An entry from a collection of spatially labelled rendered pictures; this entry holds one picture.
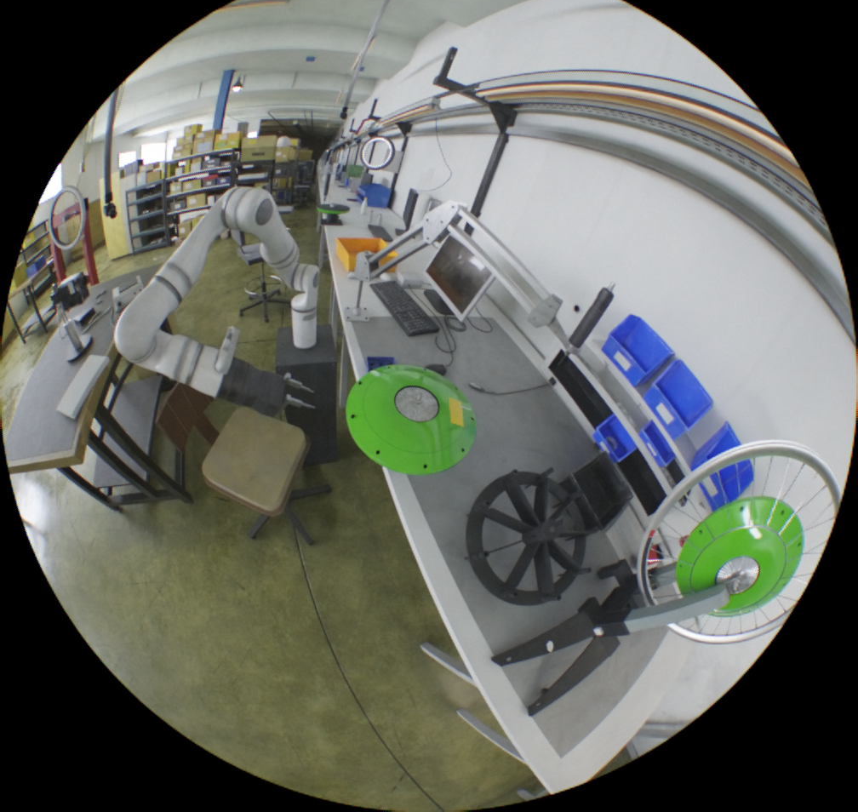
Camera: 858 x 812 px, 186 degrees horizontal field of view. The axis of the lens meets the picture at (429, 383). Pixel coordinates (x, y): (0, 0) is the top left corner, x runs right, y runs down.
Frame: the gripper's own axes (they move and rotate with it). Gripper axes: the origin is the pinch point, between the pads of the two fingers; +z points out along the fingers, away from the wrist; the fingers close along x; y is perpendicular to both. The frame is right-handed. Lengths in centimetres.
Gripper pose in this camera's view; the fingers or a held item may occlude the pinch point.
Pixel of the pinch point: (313, 399)
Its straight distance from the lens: 51.3
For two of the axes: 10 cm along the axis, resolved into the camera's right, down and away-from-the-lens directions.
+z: 5.8, 3.3, 7.4
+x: 3.4, 7.3, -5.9
